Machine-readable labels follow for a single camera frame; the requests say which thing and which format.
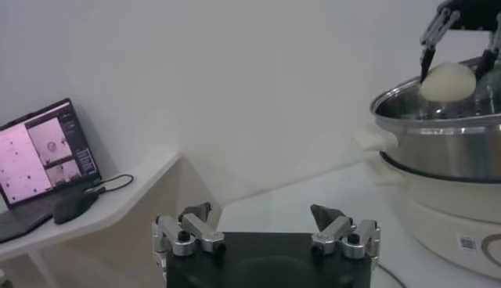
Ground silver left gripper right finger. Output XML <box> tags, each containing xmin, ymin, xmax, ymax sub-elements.
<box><xmin>310</xmin><ymin>203</ymin><xmax>381</xmax><ymax>261</ymax></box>

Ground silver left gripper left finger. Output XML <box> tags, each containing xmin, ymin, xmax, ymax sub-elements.
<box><xmin>151</xmin><ymin>201</ymin><xmax>227</xmax><ymax>257</ymax></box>

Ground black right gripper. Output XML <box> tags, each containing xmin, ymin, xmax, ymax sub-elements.
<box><xmin>419</xmin><ymin>0</ymin><xmax>501</xmax><ymax>85</ymax></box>

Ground white steamed baozi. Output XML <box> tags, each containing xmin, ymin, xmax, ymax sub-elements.
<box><xmin>418</xmin><ymin>61</ymin><xmax>478</xmax><ymax>104</ymax></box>

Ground stainless steel steamer basket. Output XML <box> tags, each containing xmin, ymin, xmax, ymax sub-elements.
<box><xmin>354</xmin><ymin>56</ymin><xmax>501</xmax><ymax>183</ymax></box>

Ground white side desk with mouse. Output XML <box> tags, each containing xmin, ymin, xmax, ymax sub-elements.
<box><xmin>0</xmin><ymin>152</ymin><xmax>220</xmax><ymax>288</ymax></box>

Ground cream electric cooker base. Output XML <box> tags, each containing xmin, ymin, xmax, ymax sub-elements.
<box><xmin>366</xmin><ymin>152</ymin><xmax>501</xmax><ymax>281</ymax></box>

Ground black computer mouse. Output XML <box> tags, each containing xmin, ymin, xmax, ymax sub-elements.
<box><xmin>52</xmin><ymin>190</ymin><xmax>101</xmax><ymax>225</ymax></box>

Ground black laptop with pink screen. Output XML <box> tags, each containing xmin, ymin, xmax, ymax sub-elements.
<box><xmin>0</xmin><ymin>97</ymin><xmax>103</xmax><ymax>243</ymax></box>

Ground black looped laptop cable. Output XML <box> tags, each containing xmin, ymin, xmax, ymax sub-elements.
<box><xmin>84</xmin><ymin>174</ymin><xmax>135</xmax><ymax>195</ymax></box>

